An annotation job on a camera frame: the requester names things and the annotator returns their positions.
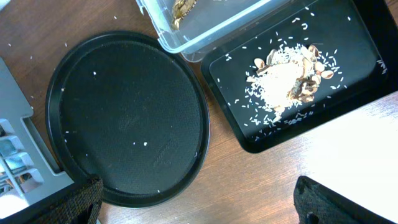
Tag brown printed wrapper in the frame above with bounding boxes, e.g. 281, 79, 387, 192
171, 0, 197, 30

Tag grey plastic dishwasher rack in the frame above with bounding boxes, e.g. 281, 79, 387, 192
1, 60, 73, 206

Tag rice and peanut shell scraps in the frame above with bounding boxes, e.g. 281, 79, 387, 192
216, 12, 388, 141

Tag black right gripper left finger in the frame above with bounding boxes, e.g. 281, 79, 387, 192
1, 177, 104, 224

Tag clear plastic bin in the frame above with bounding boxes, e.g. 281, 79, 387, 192
136, 0, 290, 62

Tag black rectangular tray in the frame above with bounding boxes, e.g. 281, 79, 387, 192
201, 0, 397, 153

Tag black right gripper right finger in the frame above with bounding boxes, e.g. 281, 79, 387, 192
294, 175, 391, 224

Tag pink plastic cup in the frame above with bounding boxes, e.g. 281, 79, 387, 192
0, 189, 29, 219

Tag round black tray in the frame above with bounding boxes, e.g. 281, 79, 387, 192
45, 30, 210, 208

